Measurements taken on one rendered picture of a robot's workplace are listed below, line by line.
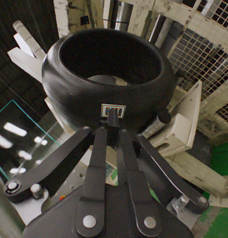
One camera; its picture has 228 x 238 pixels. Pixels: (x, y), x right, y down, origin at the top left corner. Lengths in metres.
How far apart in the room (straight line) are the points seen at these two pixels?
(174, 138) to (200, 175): 0.61
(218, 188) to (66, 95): 1.08
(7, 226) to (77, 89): 0.43
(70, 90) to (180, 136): 0.33
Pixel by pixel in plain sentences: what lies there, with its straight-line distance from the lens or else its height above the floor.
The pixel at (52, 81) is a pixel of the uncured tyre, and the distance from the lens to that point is 0.37.
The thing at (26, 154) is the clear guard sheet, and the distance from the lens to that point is 1.19.
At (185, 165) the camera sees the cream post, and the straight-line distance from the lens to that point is 0.83.
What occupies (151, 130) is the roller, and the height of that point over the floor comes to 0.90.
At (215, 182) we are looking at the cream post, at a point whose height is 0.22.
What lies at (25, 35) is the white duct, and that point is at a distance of 1.82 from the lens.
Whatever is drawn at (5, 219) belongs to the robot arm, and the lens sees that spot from 0.44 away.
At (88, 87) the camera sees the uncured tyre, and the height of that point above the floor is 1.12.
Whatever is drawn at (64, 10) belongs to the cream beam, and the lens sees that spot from 0.91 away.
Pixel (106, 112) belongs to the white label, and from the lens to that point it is 0.29.
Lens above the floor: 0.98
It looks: 8 degrees up
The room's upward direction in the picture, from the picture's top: 57 degrees counter-clockwise
